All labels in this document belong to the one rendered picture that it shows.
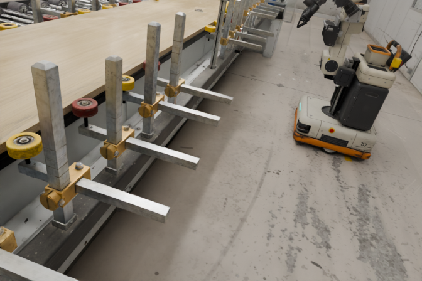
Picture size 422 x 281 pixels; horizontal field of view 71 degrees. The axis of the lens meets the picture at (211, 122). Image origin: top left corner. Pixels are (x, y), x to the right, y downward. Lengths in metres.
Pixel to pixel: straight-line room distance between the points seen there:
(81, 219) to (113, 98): 0.36
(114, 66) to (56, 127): 0.25
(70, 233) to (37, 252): 0.09
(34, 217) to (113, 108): 0.42
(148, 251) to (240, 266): 0.49
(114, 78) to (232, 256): 1.22
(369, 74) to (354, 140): 0.57
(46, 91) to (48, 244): 0.41
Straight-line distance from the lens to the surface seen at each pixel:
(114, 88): 0.91
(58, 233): 0.94
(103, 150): 1.01
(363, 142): 2.84
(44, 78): 0.68
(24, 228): 1.08
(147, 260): 1.71
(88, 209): 0.98
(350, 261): 2.05
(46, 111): 0.72
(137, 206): 0.80
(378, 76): 2.66
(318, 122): 2.74
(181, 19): 1.30
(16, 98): 1.15
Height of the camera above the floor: 1.41
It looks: 30 degrees down
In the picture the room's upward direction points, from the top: 10 degrees clockwise
